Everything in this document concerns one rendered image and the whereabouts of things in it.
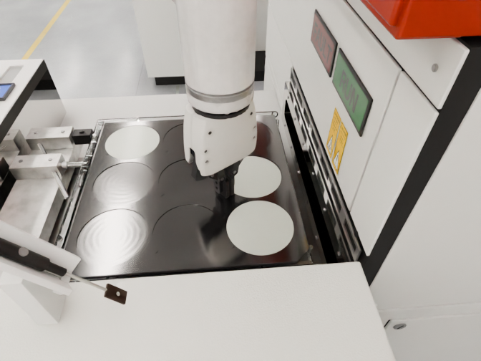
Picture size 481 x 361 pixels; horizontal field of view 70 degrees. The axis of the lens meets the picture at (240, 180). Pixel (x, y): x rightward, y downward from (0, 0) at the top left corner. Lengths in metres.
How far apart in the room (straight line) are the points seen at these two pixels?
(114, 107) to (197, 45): 0.59
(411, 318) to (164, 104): 0.70
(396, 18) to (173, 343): 0.33
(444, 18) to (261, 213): 0.37
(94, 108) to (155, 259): 0.55
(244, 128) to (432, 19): 0.28
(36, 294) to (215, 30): 0.30
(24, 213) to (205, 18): 0.44
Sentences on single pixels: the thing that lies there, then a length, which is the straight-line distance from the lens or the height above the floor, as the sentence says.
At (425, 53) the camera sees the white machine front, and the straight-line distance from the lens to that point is 0.31.
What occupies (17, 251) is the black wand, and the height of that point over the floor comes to 1.08.
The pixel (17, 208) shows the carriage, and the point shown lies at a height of 0.88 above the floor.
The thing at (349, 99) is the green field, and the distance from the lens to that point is 0.44.
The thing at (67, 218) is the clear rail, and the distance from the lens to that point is 0.59.
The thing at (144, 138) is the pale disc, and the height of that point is 0.90.
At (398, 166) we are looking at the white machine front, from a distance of 0.34.
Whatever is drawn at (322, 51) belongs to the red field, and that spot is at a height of 1.09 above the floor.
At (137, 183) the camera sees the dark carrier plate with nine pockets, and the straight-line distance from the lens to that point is 0.60.
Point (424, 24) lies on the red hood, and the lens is 0.25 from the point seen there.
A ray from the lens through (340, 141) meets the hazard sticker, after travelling 0.47.
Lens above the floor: 1.32
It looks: 46 degrees down
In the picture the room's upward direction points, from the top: straight up
